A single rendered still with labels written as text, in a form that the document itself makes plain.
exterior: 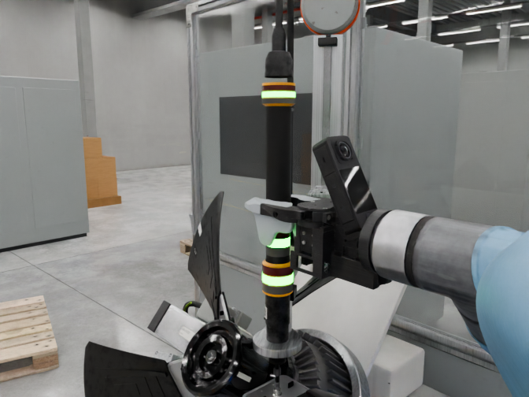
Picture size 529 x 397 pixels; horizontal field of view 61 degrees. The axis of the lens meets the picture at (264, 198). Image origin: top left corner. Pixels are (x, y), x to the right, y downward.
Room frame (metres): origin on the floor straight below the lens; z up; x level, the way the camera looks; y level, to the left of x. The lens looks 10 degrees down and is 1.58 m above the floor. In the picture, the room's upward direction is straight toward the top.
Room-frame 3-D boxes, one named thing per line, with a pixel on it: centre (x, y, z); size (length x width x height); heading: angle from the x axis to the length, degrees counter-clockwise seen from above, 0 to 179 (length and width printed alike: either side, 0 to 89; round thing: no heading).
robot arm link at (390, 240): (0.47, -0.15, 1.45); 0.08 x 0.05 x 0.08; 132
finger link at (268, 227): (0.58, 0.00, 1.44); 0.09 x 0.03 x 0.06; 52
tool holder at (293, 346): (0.61, -0.02, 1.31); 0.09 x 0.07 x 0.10; 167
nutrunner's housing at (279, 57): (0.60, -0.02, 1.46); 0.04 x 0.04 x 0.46
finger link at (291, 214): (0.55, -0.03, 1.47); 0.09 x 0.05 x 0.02; 52
